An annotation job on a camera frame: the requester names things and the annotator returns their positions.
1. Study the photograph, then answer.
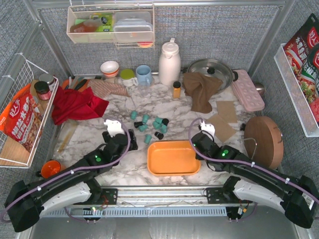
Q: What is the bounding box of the tan scouring pad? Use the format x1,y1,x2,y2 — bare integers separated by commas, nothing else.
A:
207,114,236,143
216,101,237,123

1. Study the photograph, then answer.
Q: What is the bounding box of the orange plastic tray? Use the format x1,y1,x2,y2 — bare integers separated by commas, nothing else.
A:
147,140,201,176

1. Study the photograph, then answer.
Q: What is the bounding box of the brown cloth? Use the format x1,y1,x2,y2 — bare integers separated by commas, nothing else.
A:
182,72,223,114

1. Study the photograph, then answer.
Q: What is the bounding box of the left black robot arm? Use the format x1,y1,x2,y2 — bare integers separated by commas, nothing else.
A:
4,129,138,233

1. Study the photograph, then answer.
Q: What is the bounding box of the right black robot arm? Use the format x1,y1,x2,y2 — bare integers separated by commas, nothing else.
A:
189,131,319,229

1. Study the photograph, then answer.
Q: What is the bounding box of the black coffee capsule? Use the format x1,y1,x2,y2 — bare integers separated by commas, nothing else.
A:
134,121,144,128
162,118,169,126
155,132,164,140

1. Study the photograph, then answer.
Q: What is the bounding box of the teal coffee capsule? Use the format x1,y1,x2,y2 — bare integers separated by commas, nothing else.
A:
144,134,152,144
160,124,167,133
142,115,150,124
138,124,148,132
131,111,138,120
153,117,162,129

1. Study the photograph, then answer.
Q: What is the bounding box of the black small lid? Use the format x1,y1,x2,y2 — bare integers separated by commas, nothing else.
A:
240,123,246,131

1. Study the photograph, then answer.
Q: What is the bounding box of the round wooden board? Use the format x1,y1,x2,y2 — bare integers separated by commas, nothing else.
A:
244,116,284,169

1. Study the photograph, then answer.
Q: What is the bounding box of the striped beige cloth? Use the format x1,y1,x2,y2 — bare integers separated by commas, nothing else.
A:
88,79,130,98

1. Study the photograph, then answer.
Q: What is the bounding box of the red cloth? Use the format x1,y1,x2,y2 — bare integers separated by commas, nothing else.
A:
52,87,109,125

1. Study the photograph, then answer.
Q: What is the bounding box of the orange spice bottle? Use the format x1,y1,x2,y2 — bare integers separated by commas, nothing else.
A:
172,81,181,99

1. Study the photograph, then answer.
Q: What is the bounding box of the orange cup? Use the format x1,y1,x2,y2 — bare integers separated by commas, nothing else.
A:
40,160,66,179

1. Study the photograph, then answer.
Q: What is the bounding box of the pink egg tray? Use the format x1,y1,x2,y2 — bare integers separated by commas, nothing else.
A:
231,70,265,112

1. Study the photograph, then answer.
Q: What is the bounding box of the green lid white cup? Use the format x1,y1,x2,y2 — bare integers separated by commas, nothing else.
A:
120,69,138,87

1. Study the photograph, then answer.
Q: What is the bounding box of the steel pot with lid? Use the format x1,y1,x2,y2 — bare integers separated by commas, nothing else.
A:
183,59,239,94

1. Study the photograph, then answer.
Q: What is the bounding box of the blue mug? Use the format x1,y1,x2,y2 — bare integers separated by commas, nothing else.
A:
136,65,153,86

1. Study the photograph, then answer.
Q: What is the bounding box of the white orange striped bowl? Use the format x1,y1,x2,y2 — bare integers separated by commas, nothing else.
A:
100,61,120,78

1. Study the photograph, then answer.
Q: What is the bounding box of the white thermos jug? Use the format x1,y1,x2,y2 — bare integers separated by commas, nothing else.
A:
159,38,181,86

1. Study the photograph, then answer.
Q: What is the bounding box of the silver lid glass jar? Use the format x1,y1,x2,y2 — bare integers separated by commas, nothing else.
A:
39,73,55,86

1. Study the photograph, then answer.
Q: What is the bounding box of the red snack bag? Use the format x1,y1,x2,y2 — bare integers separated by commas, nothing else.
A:
0,84,42,152

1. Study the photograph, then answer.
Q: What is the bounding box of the clear plastic food container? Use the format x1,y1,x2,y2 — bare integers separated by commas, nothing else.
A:
113,11,153,43

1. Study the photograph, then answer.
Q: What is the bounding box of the red seasoning packet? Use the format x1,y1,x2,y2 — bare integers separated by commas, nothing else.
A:
283,13,319,122

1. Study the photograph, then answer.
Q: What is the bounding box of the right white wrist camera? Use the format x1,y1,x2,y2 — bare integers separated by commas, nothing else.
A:
200,121,215,137

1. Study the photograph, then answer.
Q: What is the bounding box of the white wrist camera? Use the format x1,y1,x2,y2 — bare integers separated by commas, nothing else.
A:
104,119,124,137
200,121,215,137

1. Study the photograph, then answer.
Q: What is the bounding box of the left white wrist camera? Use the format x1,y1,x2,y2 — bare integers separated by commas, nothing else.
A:
104,119,124,137

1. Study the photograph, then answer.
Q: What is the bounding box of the white wire wall basket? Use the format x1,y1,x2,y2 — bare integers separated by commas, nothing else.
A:
0,53,59,168

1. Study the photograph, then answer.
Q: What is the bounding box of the right white wall basket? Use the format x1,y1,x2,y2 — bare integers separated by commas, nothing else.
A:
274,43,319,137

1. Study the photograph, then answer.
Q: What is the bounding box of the cream wall shelf basket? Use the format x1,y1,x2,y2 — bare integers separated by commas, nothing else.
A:
66,3,155,48

